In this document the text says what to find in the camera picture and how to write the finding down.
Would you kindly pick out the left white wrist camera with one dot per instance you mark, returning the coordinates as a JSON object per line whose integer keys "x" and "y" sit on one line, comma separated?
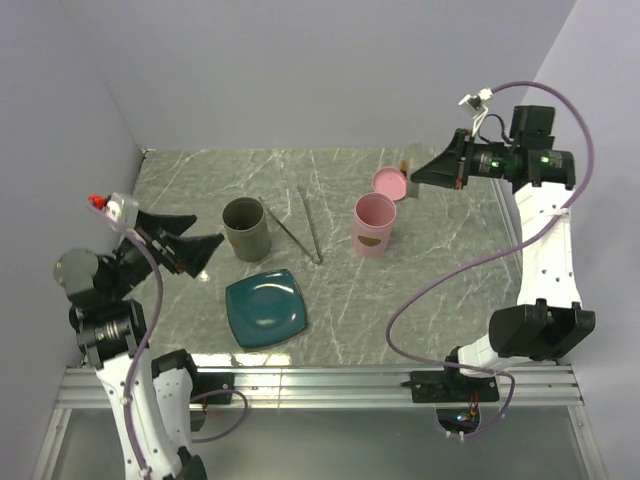
{"x": 119, "y": 210}

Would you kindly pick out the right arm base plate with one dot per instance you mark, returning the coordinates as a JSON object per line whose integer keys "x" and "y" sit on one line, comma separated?
{"x": 449, "y": 386}

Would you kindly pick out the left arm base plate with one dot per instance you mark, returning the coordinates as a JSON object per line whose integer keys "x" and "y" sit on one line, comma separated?
{"x": 214, "y": 381}

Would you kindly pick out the pink canister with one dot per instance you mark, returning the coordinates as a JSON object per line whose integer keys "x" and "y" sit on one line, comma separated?
{"x": 374, "y": 218}

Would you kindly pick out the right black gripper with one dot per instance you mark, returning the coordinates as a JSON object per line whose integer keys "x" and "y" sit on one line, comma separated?
{"x": 442, "y": 171}

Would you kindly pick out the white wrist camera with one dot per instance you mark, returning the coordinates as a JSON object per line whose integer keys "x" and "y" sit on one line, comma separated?
{"x": 477, "y": 107}
{"x": 119, "y": 210}

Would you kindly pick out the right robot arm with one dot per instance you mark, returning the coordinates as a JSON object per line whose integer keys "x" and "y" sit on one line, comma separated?
{"x": 548, "y": 319}

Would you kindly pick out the grey steel canister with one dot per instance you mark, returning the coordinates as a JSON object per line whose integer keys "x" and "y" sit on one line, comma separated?
{"x": 246, "y": 228}

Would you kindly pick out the pink lid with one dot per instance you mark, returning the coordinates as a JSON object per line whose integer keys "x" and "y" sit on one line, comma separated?
{"x": 391, "y": 182}

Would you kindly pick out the grey steel lid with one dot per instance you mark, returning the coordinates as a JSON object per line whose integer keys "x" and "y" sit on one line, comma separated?
{"x": 411, "y": 161}

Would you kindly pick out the aluminium rail frame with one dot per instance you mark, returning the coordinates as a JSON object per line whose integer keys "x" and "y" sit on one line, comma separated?
{"x": 328, "y": 403}

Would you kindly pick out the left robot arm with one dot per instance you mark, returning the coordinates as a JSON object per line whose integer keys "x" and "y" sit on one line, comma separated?
{"x": 149, "y": 397}

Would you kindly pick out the metal food tongs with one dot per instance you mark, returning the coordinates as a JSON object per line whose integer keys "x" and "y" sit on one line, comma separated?
{"x": 296, "y": 224}

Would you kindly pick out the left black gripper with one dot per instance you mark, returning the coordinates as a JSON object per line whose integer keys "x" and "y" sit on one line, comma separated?
{"x": 189, "y": 252}

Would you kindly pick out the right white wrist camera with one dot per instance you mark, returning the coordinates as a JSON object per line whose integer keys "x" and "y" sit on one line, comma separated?
{"x": 477, "y": 107}

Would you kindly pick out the teal square plate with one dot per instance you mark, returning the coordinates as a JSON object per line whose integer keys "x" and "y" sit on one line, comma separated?
{"x": 265, "y": 309}

